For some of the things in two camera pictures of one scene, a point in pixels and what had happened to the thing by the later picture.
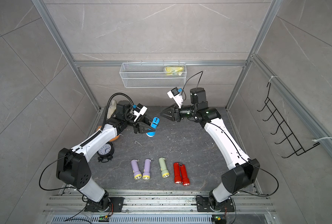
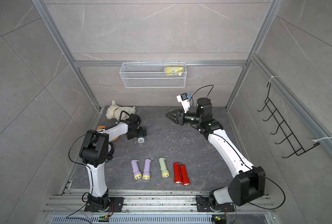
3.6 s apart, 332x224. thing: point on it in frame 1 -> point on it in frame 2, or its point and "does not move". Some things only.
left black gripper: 140,127 -> 141,133
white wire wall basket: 155,75 does not move
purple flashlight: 137,173 does not move
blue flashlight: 155,122 -> 141,139
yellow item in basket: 174,70 does not move
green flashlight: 165,172 does not move
